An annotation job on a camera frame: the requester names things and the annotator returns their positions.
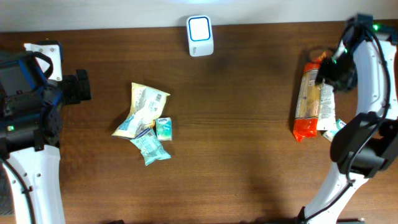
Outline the white cream tube gold cap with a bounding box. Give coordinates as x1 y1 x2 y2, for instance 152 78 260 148
317 83 337 131

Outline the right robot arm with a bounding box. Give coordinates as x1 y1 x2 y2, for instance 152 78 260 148
295 14 397 223

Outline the cream white snack bag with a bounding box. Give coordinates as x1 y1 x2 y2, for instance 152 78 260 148
112 83 170 139

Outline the white barcode scanner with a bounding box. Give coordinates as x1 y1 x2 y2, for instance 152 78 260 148
186 15 214 57

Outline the small teal snack bag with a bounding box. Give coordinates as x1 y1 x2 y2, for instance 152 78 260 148
131 128 171 166

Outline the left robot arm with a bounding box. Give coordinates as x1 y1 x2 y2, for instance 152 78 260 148
1 51 91 223

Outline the orange spaghetti pasta pack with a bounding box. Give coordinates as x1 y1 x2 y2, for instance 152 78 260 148
293 52 327 142

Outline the green Kleenex tissue pack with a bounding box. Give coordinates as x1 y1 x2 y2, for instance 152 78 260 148
155 118 173 141

